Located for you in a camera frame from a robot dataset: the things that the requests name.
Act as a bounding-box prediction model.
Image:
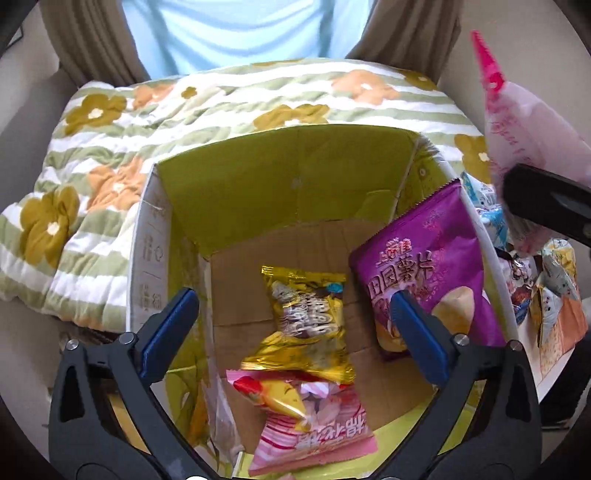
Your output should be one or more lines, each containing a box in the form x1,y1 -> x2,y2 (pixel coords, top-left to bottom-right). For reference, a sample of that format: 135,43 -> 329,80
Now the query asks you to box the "floral striped quilt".
0,58 -> 497,334

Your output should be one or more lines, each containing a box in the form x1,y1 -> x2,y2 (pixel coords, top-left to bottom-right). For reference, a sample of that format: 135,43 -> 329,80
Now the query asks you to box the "light blue cloth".
121,0 -> 376,77

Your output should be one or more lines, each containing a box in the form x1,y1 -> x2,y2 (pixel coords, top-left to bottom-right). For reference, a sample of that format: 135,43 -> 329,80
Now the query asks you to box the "brown curtain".
39,0 -> 153,89
344,0 -> 463,80

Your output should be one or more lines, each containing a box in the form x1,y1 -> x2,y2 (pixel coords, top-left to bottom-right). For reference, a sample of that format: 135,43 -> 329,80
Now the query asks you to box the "translucent pink snack packet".
470,30 -> 591,256

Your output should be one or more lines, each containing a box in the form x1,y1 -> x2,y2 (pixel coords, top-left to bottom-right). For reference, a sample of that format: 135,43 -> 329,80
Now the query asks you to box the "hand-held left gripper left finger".
48,287 -> 218,480

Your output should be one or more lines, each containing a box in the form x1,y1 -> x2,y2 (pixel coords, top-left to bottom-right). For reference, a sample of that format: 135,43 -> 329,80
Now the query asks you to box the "pink striped snack packet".
226,369 -> 379,478

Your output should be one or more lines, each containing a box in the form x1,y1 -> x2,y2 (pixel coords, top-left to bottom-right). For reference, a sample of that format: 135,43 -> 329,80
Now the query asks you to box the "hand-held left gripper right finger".
369,290 -> 542,480

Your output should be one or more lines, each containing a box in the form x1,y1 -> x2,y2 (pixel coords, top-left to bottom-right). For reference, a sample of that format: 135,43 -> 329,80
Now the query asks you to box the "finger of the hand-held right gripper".
502,164 -> 591,241

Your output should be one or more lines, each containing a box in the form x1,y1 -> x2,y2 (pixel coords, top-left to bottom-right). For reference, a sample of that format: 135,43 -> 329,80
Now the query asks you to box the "cardboard box with green lining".
124,124 -> 522,480

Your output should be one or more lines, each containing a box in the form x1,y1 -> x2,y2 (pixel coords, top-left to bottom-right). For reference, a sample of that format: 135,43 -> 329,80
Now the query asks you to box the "pile of assorted snack packets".
461,172 -> 591,376

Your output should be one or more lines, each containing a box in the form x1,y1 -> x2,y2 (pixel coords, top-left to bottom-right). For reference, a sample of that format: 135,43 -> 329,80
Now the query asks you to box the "gold snack packet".
240,265 -> 357,386

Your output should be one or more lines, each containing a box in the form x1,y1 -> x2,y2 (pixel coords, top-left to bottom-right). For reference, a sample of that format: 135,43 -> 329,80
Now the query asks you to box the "purple potato chips bag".
348,180 -> 507,363

